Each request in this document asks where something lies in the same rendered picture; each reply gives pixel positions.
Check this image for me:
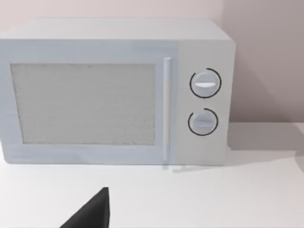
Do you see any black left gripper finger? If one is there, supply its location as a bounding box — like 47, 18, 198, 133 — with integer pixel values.
59, 187, 111, 228

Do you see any pale microwave door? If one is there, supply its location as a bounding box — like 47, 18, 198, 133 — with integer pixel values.
0, 39, 181, 166

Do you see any plain pale microwave knob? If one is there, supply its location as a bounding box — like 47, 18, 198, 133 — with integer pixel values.
188, 108, 219, 136

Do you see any microwave knob with white bar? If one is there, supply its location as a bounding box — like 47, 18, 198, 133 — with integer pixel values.
189, 67, 222, 98

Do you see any pale microwave oven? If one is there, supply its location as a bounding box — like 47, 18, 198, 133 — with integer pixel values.
0, 18, 237, 167

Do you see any pale microwave door handle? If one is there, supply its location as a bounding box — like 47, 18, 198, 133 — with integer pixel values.
162, 57, 172, 165

